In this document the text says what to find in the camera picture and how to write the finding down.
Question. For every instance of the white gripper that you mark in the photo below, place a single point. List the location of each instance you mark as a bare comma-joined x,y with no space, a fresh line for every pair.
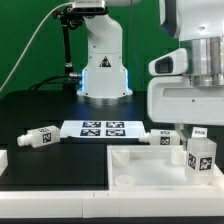
174,100

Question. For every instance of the white square table top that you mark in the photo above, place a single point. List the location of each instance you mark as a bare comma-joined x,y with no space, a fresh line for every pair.
146,168

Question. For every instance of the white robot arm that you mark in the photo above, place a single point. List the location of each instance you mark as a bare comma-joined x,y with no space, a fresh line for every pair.
198,26

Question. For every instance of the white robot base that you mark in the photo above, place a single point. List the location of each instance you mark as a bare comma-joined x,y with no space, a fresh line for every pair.
104,78

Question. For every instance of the white marker tag sheet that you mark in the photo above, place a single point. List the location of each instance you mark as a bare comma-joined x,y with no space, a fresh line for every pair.
101,129

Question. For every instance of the white obstacle fence bar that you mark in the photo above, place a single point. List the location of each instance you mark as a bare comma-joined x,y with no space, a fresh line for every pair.
96,204

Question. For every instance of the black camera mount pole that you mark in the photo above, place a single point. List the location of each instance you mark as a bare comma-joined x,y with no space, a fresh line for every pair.
69,21

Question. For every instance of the silver camera on mount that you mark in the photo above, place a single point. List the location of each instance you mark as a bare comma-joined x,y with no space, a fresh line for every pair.
89,6

